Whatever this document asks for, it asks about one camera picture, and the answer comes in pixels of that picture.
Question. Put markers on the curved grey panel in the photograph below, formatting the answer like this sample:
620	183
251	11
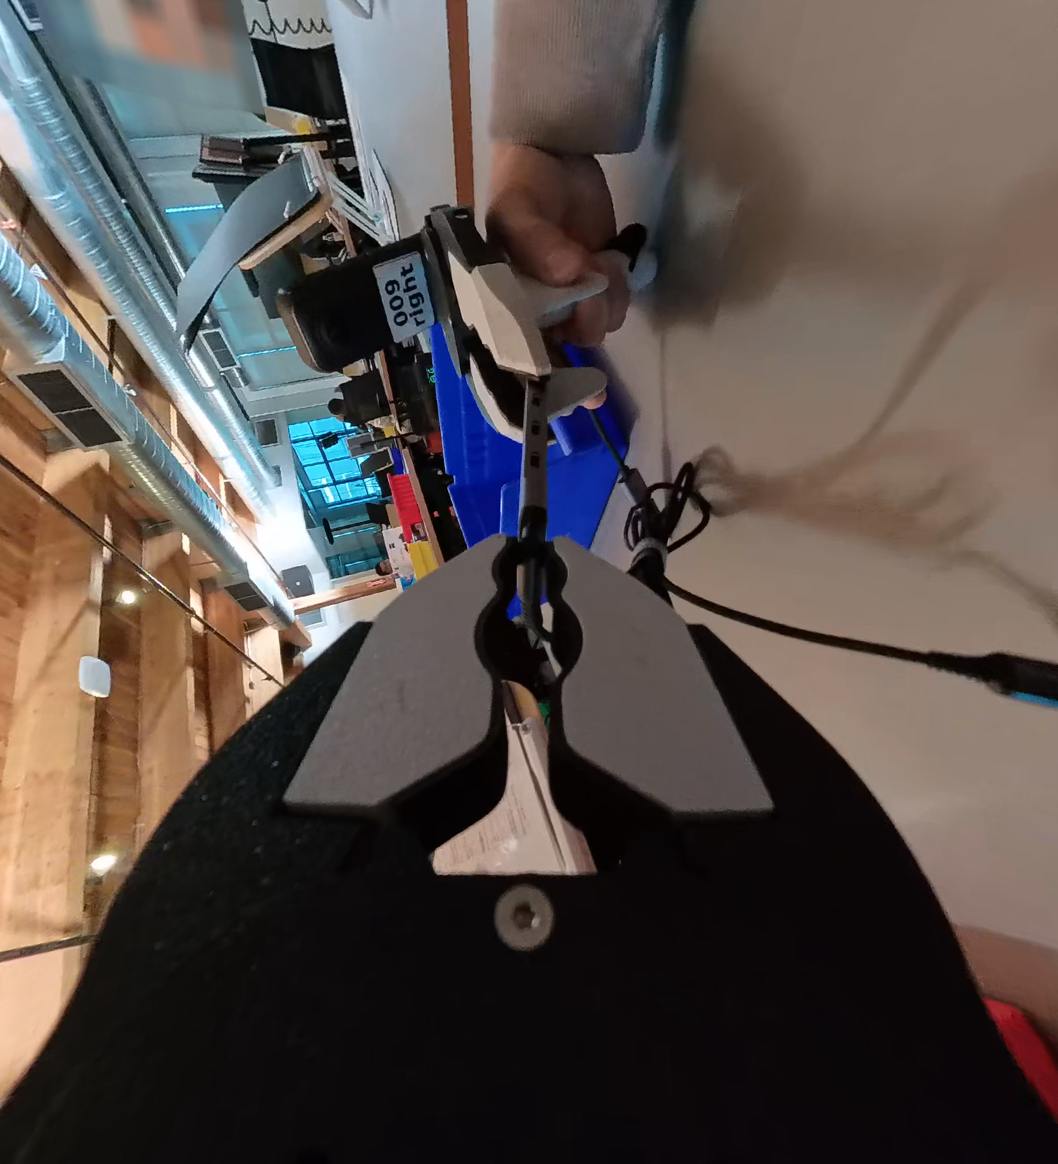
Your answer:
246	227

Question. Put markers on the grey desk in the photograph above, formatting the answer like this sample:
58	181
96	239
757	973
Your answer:
947	274

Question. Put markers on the yellow box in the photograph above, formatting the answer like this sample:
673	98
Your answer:
421	560

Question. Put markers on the person's right forearm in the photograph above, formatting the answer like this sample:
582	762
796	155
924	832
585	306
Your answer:
574	74

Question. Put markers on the printed instruction sheet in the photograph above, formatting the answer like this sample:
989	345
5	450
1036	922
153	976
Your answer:
510	818

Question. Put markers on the person's right hand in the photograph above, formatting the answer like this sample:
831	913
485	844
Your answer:
547	219

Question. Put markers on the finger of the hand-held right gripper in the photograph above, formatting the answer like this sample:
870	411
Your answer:
501	319
574	392

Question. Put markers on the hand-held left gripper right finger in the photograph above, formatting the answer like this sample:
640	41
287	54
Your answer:
655	710

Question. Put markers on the blue plastic bin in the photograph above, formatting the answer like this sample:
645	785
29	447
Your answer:
574	492

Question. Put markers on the silver air duct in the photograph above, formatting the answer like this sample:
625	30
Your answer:
64	146
56	327

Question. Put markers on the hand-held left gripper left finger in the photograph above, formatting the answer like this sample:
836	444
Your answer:
401	710

